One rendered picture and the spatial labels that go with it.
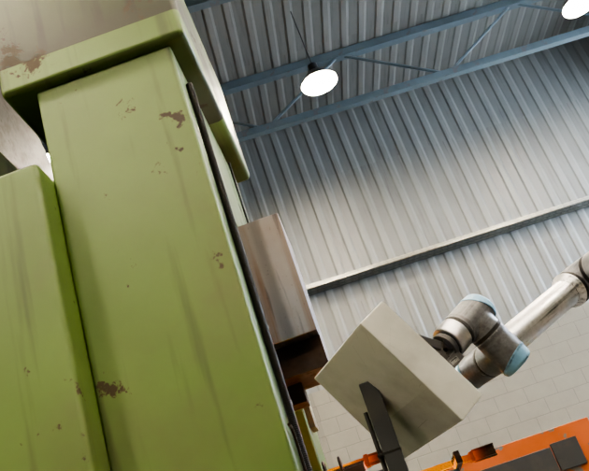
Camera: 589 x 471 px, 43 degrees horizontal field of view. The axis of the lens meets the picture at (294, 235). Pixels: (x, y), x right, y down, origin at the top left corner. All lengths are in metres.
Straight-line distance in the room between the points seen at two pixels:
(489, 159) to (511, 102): 1.08
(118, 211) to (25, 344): 0.45
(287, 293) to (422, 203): 8.88
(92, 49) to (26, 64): 0.21
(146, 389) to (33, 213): 0.57
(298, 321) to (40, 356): 0.72
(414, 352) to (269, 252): 0.83
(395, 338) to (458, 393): 0.17
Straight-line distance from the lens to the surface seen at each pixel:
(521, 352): 2.00
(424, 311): 10.40
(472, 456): 2.85
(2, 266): 2.13
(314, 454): 2.52
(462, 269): 10.67
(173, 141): 2.22
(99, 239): 2.15
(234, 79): 10.71
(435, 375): 1.58
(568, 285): 2.43
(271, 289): 2.24
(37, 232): 2.12
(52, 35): 2.56
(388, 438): 1.68
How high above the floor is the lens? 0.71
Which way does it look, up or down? 25 degrees up
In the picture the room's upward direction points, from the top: 19 degrees counter-clockwise
